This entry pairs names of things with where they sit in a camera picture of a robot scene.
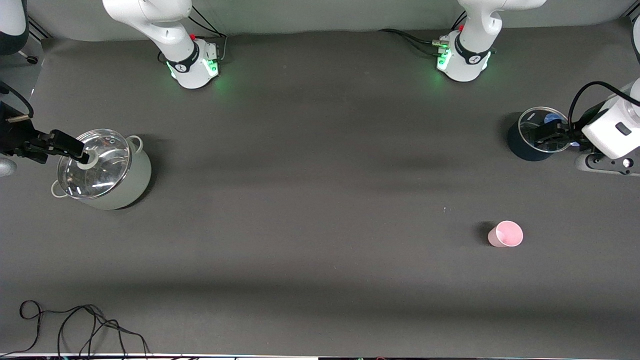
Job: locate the glass lid with white knob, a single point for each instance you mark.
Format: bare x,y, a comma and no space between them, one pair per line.
100,175

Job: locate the pale green cooking pot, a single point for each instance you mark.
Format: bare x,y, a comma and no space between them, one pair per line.
136,180

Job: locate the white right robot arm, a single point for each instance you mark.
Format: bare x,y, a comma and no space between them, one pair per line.
165,35

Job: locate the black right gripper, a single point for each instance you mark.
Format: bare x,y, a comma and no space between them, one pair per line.
14,136

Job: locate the glass lid with blue knob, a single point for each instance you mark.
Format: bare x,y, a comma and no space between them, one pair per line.
530,117

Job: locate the dark blue saucepan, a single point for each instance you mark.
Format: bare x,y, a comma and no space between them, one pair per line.
517,146

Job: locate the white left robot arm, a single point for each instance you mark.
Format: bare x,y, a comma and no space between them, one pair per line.
470,50

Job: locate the dark grey table mat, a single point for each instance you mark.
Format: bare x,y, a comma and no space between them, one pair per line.
320,175

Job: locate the pink plastic cup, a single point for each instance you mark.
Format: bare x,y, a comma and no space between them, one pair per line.
506,235

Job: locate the aluminium frame rail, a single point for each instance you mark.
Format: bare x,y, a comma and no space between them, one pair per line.
39,29

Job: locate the black round knob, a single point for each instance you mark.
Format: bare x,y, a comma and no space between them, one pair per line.
32,59

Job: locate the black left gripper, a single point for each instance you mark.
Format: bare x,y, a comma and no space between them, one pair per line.
573,134

